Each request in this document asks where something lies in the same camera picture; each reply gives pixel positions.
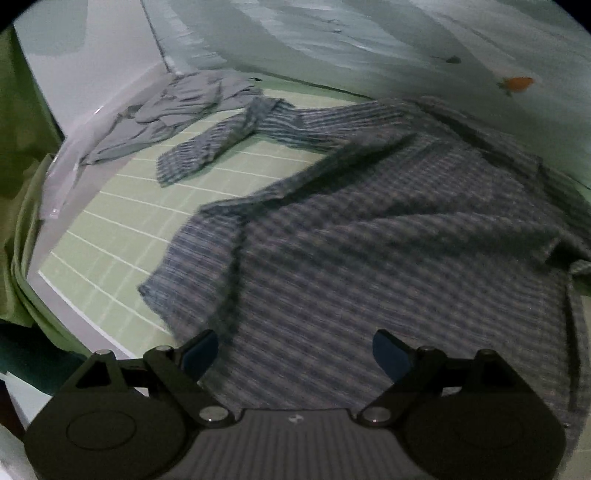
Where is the blue checked shirt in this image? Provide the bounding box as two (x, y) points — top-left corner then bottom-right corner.
(137, 96), (591, 444)

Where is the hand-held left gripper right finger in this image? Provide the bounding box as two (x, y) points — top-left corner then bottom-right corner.
(355, 329), (532, 426)

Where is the grey-blue garment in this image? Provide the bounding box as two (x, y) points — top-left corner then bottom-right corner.
(78, 74), (264, 167)

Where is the light blue carrot-print blanket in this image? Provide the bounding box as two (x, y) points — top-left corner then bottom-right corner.
(139, 0), (591, 185)

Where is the green striped mat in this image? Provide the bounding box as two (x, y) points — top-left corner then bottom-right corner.
(37, 76), (384, 358)

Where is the dark green cloth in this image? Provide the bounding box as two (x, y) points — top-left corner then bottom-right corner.
(0, 323), (88, 393)

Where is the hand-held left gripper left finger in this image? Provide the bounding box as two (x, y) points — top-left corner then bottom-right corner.
(60, 329), (236, 428)

